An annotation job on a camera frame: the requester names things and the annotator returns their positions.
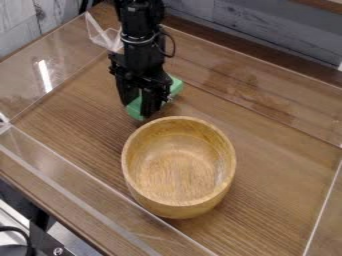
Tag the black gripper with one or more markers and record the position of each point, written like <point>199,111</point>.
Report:
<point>136,66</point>

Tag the green rectangular block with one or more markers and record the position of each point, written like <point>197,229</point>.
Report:
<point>176,86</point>

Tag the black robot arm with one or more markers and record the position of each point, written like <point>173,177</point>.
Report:
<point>140,18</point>

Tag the brown wooden bowl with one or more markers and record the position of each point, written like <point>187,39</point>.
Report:
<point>177,164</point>

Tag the clear acrylic corner bracket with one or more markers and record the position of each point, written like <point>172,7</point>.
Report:
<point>106,38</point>

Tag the black metal bracket with screw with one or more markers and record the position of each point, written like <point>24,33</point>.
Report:
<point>45,245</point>

